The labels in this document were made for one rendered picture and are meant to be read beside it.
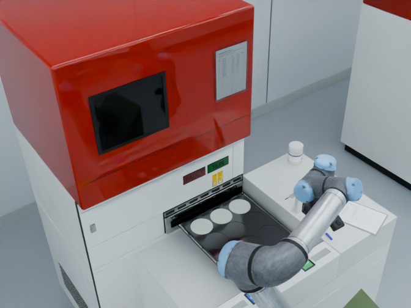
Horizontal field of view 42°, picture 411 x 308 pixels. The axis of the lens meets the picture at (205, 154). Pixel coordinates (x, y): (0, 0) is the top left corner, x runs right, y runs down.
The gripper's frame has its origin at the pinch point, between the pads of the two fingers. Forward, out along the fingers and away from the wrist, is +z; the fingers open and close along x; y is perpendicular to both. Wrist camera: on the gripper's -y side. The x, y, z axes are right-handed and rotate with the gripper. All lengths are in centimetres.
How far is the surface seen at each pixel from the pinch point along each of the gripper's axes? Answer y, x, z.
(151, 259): 51, 47, 28
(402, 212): 50, -148, 110
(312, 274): -4.1, 5.6, 15.1
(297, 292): -4.1, 13.2, 20.1
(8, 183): 207, 70, 77
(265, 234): 26.9, 2.7, 19.9
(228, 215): 46, 8, 20
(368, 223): 0.4, -31.3, 13.0
